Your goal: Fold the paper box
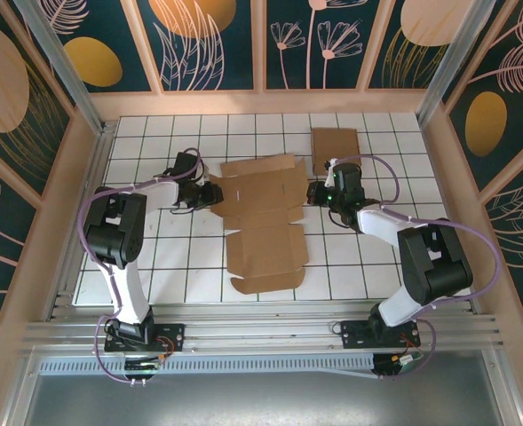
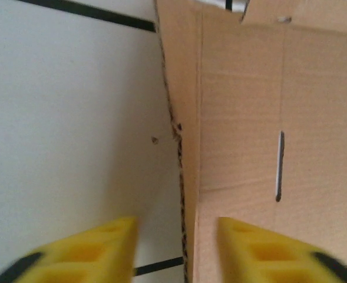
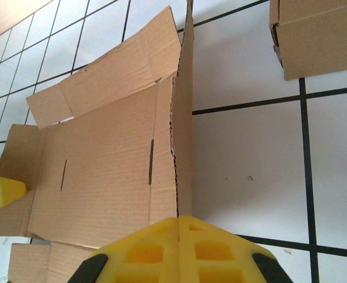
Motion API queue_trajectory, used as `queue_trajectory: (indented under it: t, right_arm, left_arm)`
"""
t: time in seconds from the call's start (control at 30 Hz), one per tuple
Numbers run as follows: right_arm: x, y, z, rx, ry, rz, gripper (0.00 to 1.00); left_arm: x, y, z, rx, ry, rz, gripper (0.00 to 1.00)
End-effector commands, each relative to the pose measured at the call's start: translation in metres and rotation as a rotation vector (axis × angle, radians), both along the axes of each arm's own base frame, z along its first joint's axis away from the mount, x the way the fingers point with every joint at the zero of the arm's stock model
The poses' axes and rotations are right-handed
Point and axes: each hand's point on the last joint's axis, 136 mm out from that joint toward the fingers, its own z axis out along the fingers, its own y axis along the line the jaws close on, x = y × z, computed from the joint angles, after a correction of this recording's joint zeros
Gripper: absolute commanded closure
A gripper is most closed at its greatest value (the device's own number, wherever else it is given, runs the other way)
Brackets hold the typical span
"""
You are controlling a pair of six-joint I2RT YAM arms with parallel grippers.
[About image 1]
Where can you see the aluminium corner post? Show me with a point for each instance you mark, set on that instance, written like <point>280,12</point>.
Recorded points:
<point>63,66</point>
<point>448,66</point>

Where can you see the black controller electronics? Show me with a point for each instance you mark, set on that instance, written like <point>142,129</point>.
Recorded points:
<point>141,366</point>
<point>394,364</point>

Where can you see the aluminium frame rail long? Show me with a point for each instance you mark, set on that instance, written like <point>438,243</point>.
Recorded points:
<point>261,339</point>

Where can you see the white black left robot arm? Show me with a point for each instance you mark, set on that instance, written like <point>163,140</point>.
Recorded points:
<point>132,293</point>

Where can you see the yellow oval wall panel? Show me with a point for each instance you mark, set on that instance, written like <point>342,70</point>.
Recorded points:
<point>92,62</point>
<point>509,89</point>

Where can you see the grey metal tray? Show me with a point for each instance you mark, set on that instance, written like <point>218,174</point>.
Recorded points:
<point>265,399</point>

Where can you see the pink flowers wall panel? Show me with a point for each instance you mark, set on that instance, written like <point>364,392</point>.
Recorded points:
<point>314,44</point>

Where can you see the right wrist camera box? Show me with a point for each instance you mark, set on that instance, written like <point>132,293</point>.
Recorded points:
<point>330,165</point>

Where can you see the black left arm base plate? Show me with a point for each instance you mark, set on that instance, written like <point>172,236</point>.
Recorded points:
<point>172,333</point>

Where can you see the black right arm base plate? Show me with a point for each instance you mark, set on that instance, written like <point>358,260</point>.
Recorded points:
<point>354,335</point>

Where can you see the brown cardboard box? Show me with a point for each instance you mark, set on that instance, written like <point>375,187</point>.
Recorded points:
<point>261,199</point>
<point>334,142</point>

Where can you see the aluminium side rail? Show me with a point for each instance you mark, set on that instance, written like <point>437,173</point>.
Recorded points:
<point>97,160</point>

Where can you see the orange circle wall panel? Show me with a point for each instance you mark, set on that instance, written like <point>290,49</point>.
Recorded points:
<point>190,44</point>

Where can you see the peach circle wall panel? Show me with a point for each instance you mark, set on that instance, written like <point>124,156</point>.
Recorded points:
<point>412,44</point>
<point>3,89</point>

